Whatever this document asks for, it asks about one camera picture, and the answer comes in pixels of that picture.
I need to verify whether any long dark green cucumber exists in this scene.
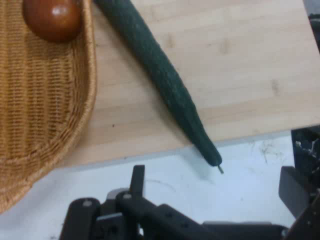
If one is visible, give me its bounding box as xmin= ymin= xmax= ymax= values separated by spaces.
xmin=93 ymin=0 xmax=225 ymax=175

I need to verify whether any bamboo cutting board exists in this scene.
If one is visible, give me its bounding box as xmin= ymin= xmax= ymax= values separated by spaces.
xmin=59 ymin=0 xmax=320 ymax=167

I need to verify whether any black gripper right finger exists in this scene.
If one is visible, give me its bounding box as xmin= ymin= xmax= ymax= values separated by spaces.
xmin=278 ymin=166 xmax=320 ymax=240

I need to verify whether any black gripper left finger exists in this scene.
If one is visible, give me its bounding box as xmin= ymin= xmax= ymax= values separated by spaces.
xmin=59 ymin=164 xmax=205 ymax=240

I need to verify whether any brown toy mushroom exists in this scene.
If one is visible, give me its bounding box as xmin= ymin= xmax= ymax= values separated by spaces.
xmin=22 ymin=0 xmax=82 ymax=43

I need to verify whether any woven wicker basket with handles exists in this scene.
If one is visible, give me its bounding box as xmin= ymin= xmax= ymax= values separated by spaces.
xmin=0 ymin=0 xmax=98 ymax=215

